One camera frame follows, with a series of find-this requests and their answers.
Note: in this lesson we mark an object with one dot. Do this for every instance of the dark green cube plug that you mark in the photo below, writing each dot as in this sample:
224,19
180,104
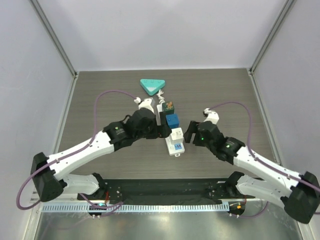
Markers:
168,107

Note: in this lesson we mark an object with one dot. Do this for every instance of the teal triangular socket adapter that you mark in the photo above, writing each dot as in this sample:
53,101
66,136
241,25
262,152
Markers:
152,86

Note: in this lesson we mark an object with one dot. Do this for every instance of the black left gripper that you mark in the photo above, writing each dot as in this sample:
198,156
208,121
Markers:
162,131

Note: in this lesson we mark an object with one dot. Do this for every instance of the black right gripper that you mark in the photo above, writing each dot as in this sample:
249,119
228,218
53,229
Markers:
194,133

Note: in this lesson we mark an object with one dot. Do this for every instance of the white power strip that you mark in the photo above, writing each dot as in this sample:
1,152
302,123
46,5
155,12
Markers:
173,149

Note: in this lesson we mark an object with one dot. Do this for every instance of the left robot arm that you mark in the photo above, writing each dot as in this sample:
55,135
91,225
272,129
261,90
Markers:
49,173

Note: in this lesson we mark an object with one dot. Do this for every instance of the aluminium frame post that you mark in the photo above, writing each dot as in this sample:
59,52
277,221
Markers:
52,35
285,10

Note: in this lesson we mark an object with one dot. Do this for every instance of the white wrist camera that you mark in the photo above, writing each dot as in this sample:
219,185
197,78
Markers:
210,116
147,103

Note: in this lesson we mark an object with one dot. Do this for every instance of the white slotted cable duct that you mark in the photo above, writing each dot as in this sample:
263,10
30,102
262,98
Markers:
85,207

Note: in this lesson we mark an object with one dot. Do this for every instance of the white cube plug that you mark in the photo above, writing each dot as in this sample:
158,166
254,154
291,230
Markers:
176,136

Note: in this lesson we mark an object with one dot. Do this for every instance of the blue cube plug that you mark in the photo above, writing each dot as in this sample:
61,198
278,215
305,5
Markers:
172,120

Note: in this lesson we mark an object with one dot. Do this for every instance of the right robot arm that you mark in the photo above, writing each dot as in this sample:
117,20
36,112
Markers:
298,194

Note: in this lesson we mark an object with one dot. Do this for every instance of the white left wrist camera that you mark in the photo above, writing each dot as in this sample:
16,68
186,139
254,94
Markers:
147,103

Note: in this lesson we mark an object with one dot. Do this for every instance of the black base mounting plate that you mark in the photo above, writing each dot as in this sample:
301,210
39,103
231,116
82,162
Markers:
166,192

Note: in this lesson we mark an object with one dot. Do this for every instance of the left aluminium frame post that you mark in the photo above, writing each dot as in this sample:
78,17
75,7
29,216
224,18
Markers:
52,35

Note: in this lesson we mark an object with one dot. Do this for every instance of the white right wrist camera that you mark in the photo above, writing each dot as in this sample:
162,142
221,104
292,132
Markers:
210,116

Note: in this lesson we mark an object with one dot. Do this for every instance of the right aluminium frame post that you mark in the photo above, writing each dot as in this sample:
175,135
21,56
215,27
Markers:
285,10

